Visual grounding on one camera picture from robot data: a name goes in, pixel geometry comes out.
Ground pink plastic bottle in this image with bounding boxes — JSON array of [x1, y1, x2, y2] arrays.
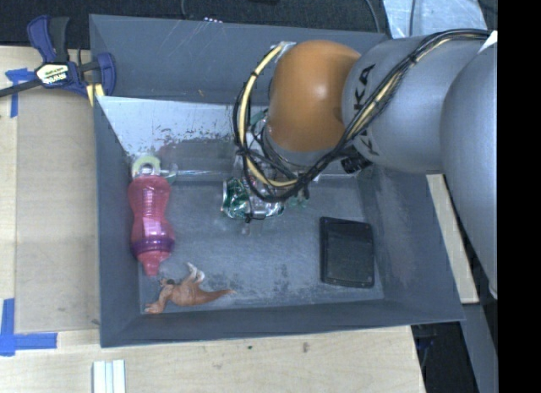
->
[[127, 152, 179, 278]]

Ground orange toy dinosaur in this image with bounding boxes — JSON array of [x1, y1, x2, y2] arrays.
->
[[144, 261, 237, 315]]

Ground black cylinder on white bracket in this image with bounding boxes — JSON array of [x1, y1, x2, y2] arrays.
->
[[340, 150, 374, 176]]

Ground grey metal bin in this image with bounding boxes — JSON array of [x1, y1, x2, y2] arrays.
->
[[88, 14, 467, 348]]

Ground black square box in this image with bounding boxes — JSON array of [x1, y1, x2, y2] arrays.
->
[[318, 216, 377, 289]]

